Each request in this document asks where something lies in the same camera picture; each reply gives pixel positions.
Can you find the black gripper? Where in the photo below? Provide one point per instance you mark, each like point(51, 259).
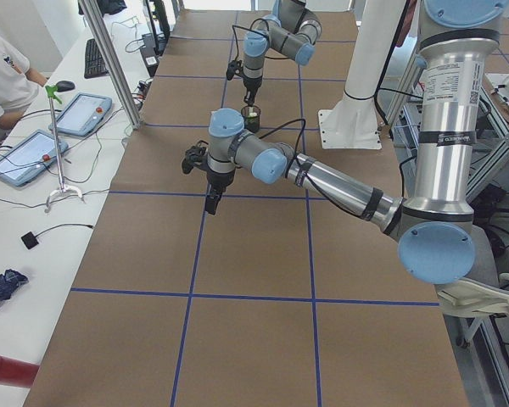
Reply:
point(217, 179)
point(250, 84)

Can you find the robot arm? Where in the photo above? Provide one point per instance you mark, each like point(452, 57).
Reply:
point(290, 29)
point(437, 240)

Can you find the black mesh pen holder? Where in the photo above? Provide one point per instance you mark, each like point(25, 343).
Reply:
point(251, 123)

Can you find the upper teach pendant tablet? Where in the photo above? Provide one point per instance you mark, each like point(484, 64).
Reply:
point(82, 114)

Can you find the teach pendant tablet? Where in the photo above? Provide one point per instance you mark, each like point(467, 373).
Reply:
point(28, 159)
point(82, 114)

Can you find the black keyboard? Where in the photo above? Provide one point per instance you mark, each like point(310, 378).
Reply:
point(94, 64)

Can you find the small black square device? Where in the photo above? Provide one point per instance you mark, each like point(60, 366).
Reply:
point(29, 240)

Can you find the black computer mouse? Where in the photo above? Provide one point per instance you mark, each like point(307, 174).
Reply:
point(65, 86)

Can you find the lower teach pendant tablet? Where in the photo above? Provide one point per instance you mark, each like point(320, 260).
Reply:
point(28, 159)

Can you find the metal stand with green clip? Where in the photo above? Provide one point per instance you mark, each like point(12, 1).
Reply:
point(63, 189)

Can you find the person in white shirt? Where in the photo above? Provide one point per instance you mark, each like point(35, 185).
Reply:
point(20, 83)

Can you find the red cylinder bottle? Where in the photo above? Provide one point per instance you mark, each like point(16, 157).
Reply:
point(17, 373)

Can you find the grey office chair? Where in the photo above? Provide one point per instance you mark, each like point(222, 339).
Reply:
point(482, 293)

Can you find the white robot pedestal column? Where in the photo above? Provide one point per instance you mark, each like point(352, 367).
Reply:
point(352, 123)

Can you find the aluminium frame post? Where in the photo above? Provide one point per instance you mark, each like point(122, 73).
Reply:
point(102, 37)

